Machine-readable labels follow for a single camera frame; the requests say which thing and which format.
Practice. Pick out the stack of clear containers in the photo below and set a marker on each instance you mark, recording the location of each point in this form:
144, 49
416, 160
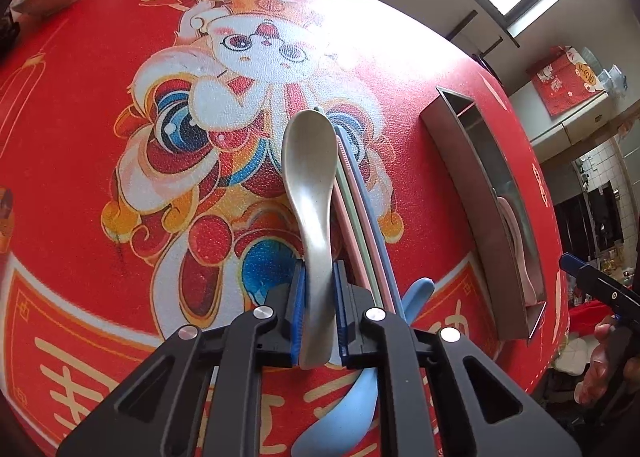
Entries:
612, 79

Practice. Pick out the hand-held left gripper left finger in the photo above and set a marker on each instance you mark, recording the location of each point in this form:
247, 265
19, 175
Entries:
297, 312

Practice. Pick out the red printed fridge cloth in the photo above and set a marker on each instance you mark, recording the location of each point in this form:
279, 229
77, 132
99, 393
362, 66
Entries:
565, 82

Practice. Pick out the pink spoon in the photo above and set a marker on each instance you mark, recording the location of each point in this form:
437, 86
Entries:
517, 242

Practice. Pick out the red printed tablecloth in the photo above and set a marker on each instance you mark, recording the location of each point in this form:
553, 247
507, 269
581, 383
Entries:
100, 87

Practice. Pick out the pink chopstick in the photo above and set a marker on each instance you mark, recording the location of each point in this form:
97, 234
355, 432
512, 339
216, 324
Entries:
368, 237
346, 202

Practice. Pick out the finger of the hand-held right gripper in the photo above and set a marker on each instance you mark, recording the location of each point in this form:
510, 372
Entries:
570, 262

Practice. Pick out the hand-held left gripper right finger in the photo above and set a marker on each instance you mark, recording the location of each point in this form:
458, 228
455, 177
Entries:
342, 312

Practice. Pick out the blue spoon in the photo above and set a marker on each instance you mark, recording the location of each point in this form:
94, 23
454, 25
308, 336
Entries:
340, 417

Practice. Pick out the stainless steel utensil tray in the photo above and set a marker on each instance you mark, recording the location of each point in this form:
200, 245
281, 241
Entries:
465, 177

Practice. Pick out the cream white spoon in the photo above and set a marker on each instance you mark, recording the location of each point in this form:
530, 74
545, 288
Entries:
307, 162

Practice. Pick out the green chopstick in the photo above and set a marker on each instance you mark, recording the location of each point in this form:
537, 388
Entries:
356, 232

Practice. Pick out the person's right hand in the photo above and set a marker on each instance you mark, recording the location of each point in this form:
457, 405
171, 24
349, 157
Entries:
597, 372

